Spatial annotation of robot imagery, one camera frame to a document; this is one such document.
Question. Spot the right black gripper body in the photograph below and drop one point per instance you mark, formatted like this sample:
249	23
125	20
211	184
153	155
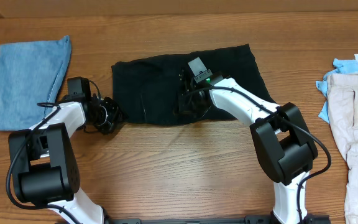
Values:
183	93

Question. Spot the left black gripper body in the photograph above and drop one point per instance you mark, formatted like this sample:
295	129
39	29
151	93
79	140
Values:
107	115

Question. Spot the black shorts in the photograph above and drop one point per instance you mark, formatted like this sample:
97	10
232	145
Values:
146	89

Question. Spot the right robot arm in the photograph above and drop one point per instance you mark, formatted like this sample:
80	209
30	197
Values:
284	147

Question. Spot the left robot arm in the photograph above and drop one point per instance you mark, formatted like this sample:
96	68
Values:
43	173

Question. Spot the folded blue denim cloth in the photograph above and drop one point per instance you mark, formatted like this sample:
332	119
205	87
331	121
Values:
30	73

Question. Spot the light blue garment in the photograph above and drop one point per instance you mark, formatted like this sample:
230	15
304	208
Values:
343	67

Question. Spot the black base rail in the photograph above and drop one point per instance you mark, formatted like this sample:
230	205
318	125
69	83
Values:
194	221

